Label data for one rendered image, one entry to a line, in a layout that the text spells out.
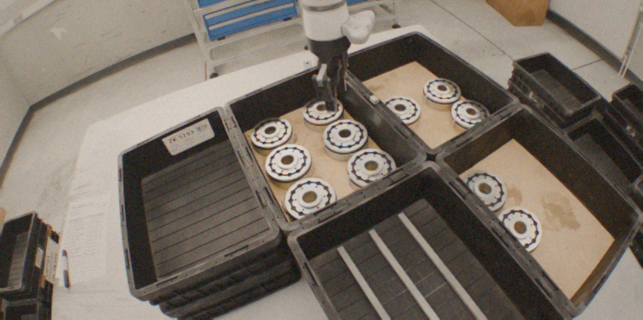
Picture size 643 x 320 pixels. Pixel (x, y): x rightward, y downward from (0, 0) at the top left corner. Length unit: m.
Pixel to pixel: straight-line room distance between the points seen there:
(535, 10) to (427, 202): 3.04
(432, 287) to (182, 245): 0.50
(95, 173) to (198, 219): 0.64
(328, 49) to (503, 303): 0.54
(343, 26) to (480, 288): 0.51
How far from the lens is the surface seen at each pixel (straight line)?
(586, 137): 1.77
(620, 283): 0.97
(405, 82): 0.96
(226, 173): 0.79
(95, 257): 1.06
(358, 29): 0.51
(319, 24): 0.52
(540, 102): 1.57
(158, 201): 0.83
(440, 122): 0.84
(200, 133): 0.84
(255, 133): 0.81
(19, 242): 1.87
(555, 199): 0.79
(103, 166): 1.29
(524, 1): 3.42
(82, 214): 1.21
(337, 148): 0.73
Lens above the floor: 1.40
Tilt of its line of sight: 46 degrees down
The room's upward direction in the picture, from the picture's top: 10 degrees counter-clockwise
